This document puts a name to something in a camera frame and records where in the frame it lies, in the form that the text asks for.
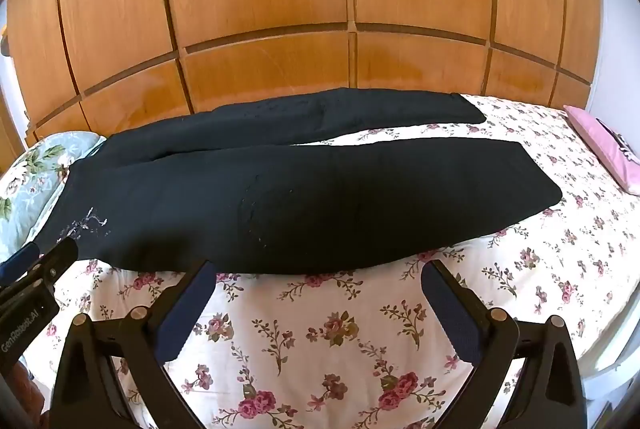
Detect light blue floral pillow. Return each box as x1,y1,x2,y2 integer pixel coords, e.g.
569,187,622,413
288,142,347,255
0,131,107,255

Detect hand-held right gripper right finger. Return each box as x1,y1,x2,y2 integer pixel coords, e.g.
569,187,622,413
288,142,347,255
421,259,588,429

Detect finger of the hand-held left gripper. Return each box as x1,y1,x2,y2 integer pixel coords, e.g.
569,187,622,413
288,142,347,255
0,243,41,287
22,239,80,295

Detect black pants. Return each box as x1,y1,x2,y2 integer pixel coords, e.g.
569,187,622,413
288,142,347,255
47,88,563,277

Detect floral bed sheet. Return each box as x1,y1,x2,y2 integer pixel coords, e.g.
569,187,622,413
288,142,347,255
0,94,640,429

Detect pink pillow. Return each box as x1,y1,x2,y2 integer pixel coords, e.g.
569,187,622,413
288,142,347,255
564,105,640,196

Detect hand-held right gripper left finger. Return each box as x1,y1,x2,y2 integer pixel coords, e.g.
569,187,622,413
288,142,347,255
49,257,218,429

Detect white bed base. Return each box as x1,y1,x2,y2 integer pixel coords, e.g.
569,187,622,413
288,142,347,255
575,289,640,429

